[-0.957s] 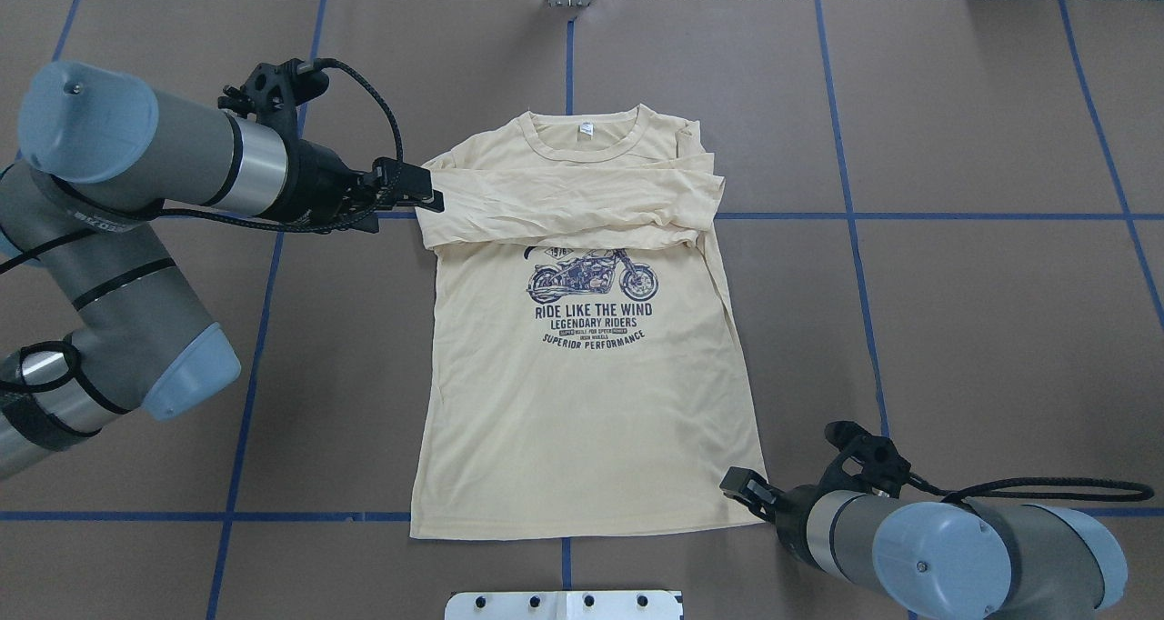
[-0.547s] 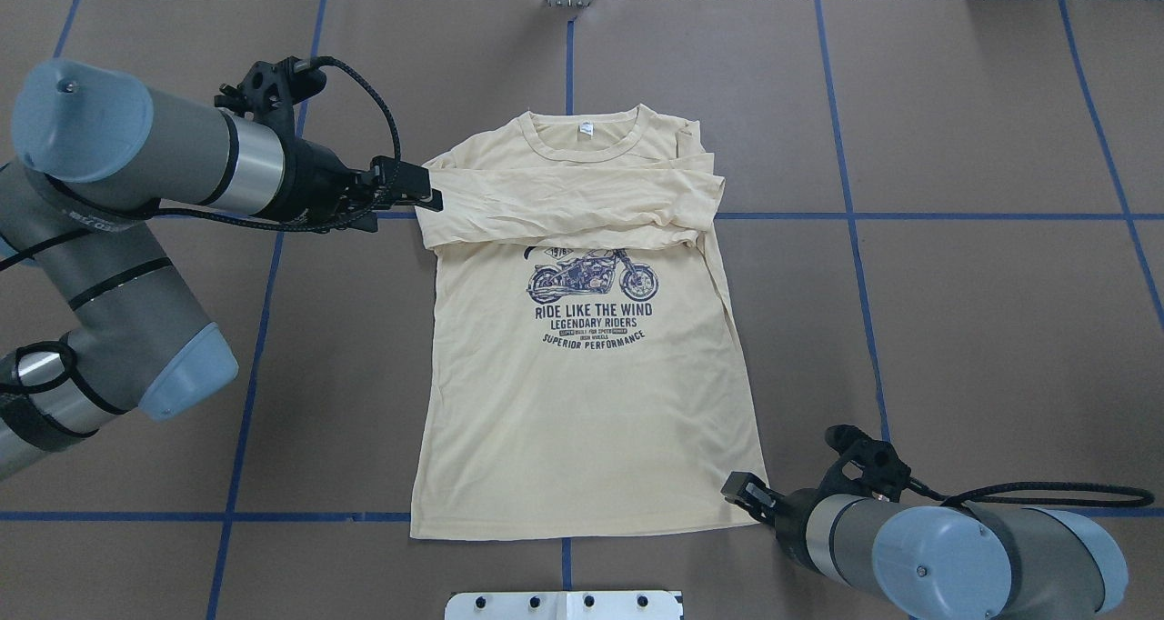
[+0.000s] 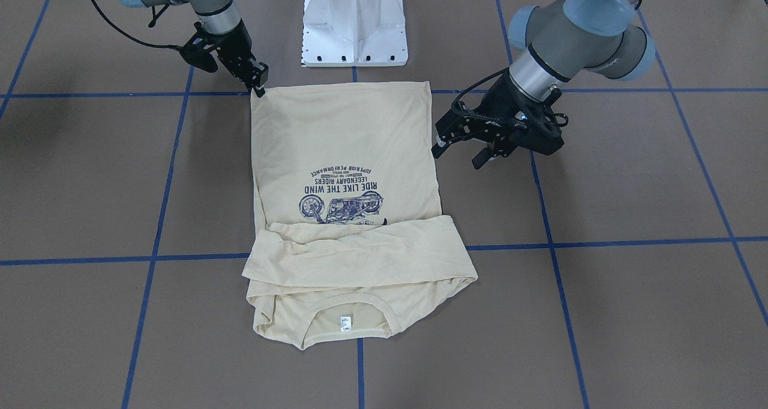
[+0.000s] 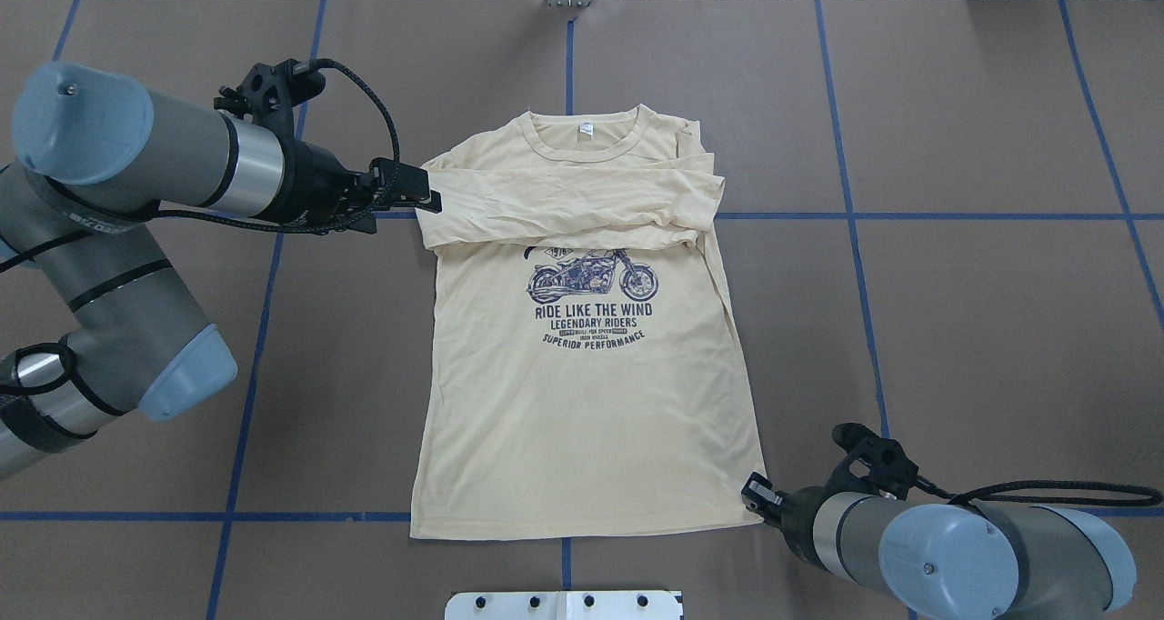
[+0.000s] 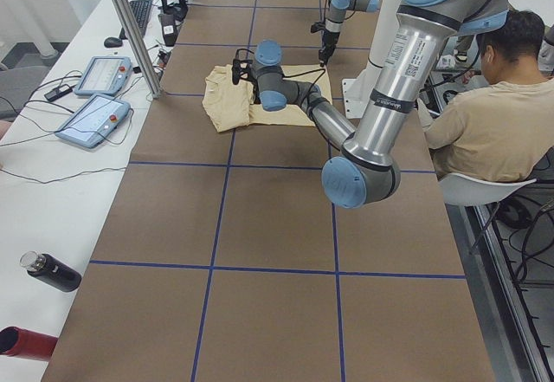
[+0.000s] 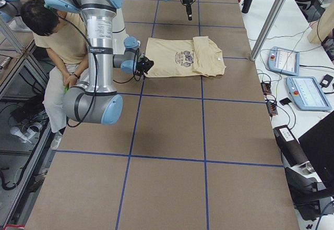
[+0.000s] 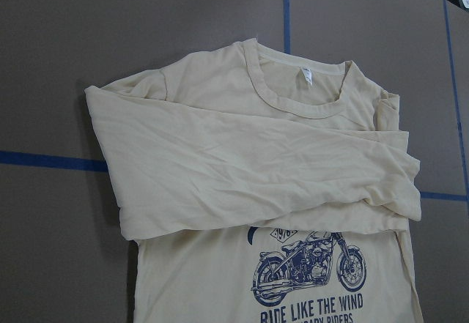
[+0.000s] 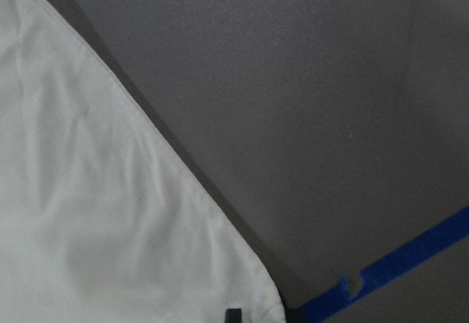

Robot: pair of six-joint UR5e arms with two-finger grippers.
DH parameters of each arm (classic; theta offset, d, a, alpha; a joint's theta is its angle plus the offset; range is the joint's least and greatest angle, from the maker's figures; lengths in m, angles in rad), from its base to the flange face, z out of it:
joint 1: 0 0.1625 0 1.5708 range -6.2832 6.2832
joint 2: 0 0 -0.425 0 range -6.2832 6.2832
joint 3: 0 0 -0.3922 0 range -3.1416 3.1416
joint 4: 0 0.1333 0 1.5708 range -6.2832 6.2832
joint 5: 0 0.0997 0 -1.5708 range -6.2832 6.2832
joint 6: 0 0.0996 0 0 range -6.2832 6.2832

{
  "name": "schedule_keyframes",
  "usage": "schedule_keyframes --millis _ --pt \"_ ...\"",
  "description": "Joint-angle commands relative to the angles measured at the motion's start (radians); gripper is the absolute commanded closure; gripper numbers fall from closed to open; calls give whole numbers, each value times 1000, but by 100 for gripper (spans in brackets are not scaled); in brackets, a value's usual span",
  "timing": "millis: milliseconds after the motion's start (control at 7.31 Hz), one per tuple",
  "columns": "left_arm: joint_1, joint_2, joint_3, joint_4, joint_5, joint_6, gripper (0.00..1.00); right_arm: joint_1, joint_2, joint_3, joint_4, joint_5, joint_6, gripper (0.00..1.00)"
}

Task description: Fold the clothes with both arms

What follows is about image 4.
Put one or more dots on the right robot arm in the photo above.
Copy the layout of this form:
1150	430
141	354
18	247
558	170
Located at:
974	561

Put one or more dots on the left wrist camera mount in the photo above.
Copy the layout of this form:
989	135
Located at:
269	95

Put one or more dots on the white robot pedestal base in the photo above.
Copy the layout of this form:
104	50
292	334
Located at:
585	604

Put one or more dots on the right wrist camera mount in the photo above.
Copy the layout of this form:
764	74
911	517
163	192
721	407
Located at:
872	464

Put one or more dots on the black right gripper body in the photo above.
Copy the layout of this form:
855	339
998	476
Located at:
797	509

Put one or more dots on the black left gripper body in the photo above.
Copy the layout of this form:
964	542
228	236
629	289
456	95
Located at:
316	184

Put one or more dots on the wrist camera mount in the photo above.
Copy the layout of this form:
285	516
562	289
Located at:
269	95
872	464

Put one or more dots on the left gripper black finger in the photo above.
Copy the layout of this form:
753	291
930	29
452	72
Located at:
400	185

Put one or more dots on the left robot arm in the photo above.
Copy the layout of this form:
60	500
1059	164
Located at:
98	156

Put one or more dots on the cream long-sleeve printed shirt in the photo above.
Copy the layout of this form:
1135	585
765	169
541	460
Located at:
588	376

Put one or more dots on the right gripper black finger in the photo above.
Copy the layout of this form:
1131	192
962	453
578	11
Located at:
760	497

